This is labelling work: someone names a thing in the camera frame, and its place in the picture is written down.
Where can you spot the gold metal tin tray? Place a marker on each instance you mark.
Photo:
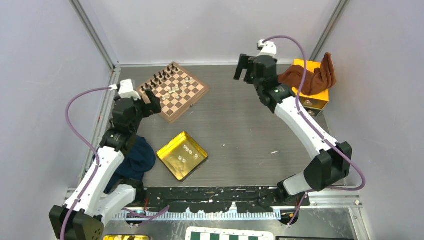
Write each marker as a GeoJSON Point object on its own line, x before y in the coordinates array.
{"type": "Point", "coordinates": [182, 156]}

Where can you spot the dark blue cloth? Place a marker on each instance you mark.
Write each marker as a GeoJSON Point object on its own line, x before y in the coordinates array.
{"type": "Point", "coordinates": [138, 161]}

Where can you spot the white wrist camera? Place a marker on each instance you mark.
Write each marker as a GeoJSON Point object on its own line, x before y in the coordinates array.
{"type": "Point", "coordinates": [126, 90]}
{"type": "Point", "coordinates": [266, 48]}

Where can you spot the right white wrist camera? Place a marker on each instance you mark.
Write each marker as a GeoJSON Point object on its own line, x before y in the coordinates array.
{"type": "Point", "coordinates": [266, 48]}

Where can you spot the yellow drawer box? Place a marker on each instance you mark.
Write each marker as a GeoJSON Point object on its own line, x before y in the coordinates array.
{"type": "Point", "coordinates": [313, 104]}

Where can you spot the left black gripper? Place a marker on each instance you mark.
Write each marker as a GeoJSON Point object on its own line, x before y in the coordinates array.
{"type": "Point", "coordinates": [154, 106]}

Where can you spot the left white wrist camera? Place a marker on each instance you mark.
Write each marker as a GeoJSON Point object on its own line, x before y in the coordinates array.
{"type": "Point", "coordinates": [126, 90]}

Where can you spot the brown cloth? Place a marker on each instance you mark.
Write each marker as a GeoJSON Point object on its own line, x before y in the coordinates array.
{"type": "Point", "coordinates": [321, 79]}

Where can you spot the green checkered calibration board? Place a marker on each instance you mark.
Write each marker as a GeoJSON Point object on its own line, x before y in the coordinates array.
{"type": "Point", "coordinates": [207, 233]}

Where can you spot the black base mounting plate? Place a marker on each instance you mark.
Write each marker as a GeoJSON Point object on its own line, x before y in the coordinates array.
{"type": "Point", "coordinates": [247, 199]}

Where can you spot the wooden chess board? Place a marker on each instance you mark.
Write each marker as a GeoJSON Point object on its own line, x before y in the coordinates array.
{"type": "Point", "coordinates": [177, 90]}

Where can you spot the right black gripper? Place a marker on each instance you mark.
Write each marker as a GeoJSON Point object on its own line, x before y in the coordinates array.
{"type": "Point", "coordinates": [245, 62]}

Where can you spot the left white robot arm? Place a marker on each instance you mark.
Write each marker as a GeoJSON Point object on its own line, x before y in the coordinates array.
{"type": "Point", "coordinates": [86, 213]}

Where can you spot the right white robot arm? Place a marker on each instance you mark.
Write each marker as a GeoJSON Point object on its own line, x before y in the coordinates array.
{"type": "Point", "coordinates": [327, 165]}

